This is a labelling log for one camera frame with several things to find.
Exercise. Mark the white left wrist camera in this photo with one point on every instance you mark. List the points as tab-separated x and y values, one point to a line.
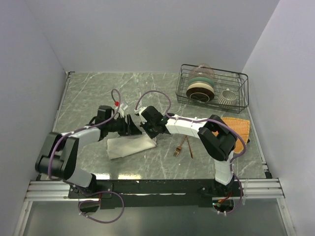
120	109

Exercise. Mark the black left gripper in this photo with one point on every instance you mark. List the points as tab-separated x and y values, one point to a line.
132	129

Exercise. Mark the white cloth napkin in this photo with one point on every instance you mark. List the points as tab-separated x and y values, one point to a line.
128	145

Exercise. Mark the rose gold fork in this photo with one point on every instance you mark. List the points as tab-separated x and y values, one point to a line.
179	148

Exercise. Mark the rose gold spoon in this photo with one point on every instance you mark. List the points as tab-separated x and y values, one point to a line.
190	149

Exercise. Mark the dark brown glossy bowl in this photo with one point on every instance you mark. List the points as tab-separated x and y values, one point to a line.
200	94

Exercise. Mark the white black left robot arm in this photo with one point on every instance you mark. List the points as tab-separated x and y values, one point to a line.
58	154

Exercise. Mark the cream white plate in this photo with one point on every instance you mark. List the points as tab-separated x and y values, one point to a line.
202	85

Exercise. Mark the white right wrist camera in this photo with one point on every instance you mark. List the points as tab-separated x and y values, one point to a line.
139	111

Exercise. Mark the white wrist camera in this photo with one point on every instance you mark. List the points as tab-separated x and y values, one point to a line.
139	111
120	109

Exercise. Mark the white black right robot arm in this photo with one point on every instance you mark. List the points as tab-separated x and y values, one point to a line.
217	138

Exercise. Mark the grey ribbed cup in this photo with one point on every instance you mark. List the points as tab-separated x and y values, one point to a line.
227	99

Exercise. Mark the dark wire dish rack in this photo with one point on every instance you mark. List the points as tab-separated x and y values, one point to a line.
224	79

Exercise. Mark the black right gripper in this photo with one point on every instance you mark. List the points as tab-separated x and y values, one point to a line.
152	135

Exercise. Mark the aluminium frame rail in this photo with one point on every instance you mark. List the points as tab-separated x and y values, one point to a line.
250	188

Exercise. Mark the teal green plate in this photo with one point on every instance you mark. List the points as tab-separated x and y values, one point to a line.
201	79

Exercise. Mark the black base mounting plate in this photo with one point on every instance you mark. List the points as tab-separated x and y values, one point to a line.
154	193

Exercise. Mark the woven bamboo tray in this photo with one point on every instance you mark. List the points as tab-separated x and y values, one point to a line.
240	126

